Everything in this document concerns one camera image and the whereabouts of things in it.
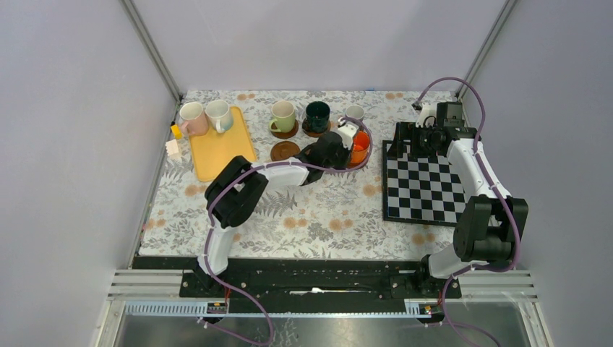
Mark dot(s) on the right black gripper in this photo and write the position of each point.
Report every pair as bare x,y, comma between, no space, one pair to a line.
408,131

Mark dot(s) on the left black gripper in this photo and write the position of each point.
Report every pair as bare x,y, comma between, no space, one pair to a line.
345,157

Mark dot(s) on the brown wooden coaster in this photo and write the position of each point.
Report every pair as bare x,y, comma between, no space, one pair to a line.
315,134
284,135
284,150

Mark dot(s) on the orange mug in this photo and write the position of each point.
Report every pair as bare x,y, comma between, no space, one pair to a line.
361,144

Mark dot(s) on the dark green mug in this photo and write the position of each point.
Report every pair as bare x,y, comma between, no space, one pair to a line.
317,117

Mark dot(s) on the grey mug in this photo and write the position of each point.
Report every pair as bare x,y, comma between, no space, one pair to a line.
355,112

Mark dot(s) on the light green mug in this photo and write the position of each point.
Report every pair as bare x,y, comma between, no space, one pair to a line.
283,117

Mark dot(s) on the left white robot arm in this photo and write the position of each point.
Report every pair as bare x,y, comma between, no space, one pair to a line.
234,194

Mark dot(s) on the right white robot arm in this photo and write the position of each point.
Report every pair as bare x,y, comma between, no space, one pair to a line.
488,232

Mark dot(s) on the black white checkerboard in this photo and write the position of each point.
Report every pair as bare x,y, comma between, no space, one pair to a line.
421,190

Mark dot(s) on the floral tablecloth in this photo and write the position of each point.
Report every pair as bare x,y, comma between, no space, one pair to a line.
337,217

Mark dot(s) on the yellow tray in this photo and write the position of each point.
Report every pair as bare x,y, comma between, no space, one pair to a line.
212,152

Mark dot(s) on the pink white mug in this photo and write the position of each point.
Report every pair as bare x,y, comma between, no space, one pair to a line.
193,119

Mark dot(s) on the yellow block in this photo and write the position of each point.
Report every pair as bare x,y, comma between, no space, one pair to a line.
176,131

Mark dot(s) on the white pink block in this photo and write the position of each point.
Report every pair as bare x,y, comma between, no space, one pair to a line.
172,148

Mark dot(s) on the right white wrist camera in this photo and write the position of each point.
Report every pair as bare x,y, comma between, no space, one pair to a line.
427,115

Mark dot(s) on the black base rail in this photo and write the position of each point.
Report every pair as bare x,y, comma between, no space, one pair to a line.
307,286

